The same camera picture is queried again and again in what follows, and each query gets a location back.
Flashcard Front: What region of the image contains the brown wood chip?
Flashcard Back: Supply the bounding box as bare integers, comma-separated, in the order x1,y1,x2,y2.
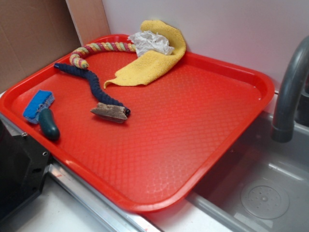
90,102,127,123

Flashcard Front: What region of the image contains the red plastic tray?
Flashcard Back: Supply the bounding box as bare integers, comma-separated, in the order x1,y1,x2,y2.
0,52,274,213

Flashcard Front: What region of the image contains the yellow microfibre cloth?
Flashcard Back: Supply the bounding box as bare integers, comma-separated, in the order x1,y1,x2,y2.
104,20,186,88

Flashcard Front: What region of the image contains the crumpled white paper towel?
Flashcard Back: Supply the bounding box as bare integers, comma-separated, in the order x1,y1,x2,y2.
128,30,175,57

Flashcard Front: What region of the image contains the dark green toy cucumber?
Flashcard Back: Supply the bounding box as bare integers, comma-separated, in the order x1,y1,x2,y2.
38,108,60,141

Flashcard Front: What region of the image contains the blue sponge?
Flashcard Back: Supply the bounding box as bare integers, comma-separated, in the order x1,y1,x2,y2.
23,90,55,124

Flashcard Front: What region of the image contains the light wooden board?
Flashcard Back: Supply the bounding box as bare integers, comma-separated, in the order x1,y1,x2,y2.
66,0,111,45

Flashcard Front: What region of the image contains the grey plastic sink basin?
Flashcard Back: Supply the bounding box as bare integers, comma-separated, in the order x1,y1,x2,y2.
188,113,309,232

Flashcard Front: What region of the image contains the grey toy faucet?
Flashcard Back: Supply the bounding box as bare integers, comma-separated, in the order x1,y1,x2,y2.
271,37,309,143

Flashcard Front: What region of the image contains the brown cardboard sheet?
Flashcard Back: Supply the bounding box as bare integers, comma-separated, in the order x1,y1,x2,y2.
0,0,80,92

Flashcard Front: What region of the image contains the dark blue braided rope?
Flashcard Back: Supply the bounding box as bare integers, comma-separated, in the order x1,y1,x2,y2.
53,62,131,117

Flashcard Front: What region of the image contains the multicolour braided rope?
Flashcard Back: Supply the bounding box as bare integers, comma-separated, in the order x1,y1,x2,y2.
69,42,137,70

